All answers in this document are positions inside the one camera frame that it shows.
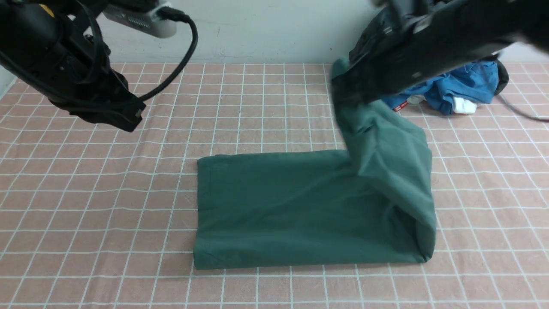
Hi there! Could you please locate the green long-sleeved shirt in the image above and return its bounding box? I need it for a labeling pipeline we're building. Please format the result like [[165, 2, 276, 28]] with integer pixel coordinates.
[[192, 58, 437, 271]]

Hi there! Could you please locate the blue crumpled garment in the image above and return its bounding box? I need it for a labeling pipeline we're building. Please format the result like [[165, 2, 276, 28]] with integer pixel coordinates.
[[382, 61, 509, 111]]

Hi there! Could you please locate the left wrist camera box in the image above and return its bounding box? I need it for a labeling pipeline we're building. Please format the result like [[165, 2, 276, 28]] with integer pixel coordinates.
[[103, 0, 177, 39]]

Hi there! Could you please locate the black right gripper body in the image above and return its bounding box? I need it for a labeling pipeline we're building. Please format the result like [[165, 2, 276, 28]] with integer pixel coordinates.
[[331, 0, 515, 106]]

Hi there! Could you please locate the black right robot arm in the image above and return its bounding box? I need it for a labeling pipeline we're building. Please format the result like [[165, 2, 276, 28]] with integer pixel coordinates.
[[331, 0, 548, 103]]

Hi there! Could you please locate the pink checkered tablecloth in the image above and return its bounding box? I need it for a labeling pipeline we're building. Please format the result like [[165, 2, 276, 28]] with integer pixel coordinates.
[[0, 64, 549, 309]]

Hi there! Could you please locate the dark grey crumpled garment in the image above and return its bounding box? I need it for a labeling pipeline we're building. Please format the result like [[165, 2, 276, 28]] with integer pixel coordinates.
[[348, 6, 510, 96]]

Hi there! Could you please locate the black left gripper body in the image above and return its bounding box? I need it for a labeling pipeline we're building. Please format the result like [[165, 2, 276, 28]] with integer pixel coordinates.
[[1, 26, 145, 132]]

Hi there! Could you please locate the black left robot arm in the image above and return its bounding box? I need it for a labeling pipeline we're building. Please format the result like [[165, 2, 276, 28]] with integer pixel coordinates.
[[0, 0, 146, 132]]

